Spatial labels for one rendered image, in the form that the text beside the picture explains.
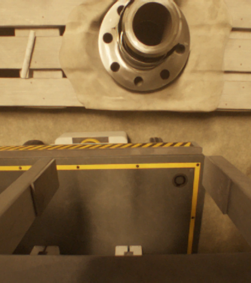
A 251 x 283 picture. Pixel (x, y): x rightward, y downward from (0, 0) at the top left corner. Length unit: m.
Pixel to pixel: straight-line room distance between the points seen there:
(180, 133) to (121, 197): 0.41
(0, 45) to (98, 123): 0.42
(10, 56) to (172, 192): 0.65
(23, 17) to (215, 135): 0.81
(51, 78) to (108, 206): 0.44
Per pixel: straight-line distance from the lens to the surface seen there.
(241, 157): 1.00
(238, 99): 0.75
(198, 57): 0.67
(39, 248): 0.74
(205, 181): 0.17
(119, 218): 0.62
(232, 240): 1.24
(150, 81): 0.61
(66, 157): 0.55
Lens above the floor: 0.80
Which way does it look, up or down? 73 degrees down
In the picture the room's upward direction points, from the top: 177 degrees counter-clockwise
